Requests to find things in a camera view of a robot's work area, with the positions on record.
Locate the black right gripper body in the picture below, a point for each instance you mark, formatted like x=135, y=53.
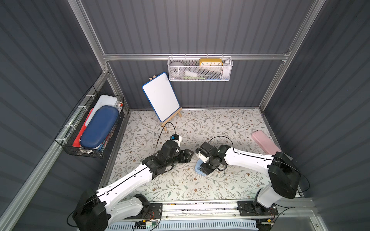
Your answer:
x=208, y=166

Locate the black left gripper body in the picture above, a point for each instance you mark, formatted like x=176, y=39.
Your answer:
x=185, y=156

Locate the light blue alarm clock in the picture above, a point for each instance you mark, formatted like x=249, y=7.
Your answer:
x=198, y=168

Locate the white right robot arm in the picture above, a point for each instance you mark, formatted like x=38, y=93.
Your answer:
x=283, y=175

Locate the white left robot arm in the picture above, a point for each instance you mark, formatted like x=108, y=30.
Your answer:
x=98, y=209

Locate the yellow alarm clock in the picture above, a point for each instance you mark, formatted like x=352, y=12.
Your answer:
x=210, y=62

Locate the pink rectangular case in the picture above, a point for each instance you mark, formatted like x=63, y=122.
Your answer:
x=265, y=143

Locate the blue framed whiteboard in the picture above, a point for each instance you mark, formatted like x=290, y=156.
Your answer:
x=161, y=96

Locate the navy blue oval case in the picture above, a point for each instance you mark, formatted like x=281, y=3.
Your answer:
x=99, y=127

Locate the white plastic tray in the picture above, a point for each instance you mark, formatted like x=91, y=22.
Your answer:
x=102, y=101

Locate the grey tape roll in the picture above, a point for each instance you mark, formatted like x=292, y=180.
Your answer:
x=176, y=70

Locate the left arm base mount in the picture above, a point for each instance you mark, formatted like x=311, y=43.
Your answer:
x=152, y=210

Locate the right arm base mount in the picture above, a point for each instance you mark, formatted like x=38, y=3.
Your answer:
x=250, y=208

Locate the white wire wall basket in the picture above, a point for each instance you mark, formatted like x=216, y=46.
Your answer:
x=194, y=72

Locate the black wire side basket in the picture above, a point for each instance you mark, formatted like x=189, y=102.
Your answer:
x=70, y=135

